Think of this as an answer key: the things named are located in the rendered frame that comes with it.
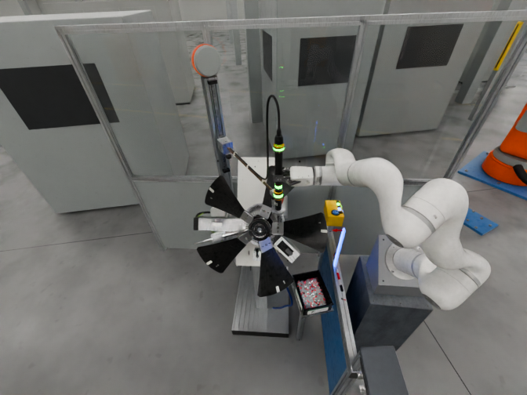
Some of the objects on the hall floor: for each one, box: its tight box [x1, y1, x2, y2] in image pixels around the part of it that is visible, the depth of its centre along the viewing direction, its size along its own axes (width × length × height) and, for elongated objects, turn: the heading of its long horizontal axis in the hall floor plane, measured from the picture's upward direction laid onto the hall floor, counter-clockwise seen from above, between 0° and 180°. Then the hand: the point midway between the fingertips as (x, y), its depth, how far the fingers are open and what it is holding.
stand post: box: [252, 266, 267, 310], centre depth 187 cm, size 4×9×91 cm, turn 88°
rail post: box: [330, 368, 357, 395], centre depth 139 cm, size 4×4×78 cm
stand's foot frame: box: [231, 266, 289, 338], centre depth 220 cm, size 62×46×8 cm
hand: (278, 175), depth 109 cm, fingers closed on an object, 4 cm apart
